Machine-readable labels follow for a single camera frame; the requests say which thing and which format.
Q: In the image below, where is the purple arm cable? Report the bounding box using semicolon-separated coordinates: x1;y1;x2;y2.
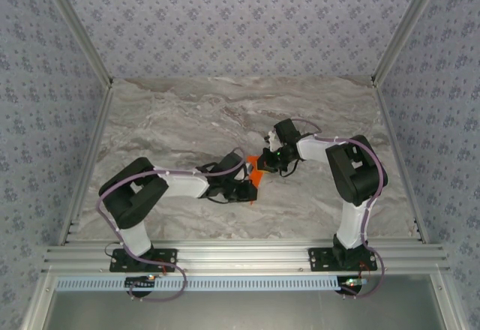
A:
292;118;390;300
95;147;248;304

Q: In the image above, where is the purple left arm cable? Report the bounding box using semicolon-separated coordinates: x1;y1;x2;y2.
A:
95;147;248;304

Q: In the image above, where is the black controller board with LED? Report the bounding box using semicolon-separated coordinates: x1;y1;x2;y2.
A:
124;274;157;293
338;276;368;294

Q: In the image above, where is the orange paper sheet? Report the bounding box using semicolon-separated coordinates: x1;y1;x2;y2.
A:
245;154;266;206

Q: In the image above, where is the aluminium frame post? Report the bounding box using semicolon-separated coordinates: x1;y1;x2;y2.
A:
370;0;446;86
37;0;114;88

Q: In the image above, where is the slotted grey cable duct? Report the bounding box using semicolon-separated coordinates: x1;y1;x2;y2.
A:
55;275;343;293

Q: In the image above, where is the aluminium table side rail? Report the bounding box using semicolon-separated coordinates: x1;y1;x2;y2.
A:
373;78;429;245
58;82;116;247

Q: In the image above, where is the aluminium cross beam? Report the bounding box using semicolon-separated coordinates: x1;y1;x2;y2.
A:
40;242;451;275

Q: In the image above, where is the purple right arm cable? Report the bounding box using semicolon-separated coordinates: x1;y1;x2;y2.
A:
292;118;390;300

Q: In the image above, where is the grey metal sheet panel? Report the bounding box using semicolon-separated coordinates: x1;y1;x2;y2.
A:
44;274;447;330

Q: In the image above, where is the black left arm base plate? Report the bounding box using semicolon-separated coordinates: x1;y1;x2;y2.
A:
109;247;178;273

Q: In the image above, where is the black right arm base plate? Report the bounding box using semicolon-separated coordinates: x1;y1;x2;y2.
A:
307;247;377;273

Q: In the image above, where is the aluminium frame leg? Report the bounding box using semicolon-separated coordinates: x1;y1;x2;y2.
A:
22;271;57;330
430;271;464;330

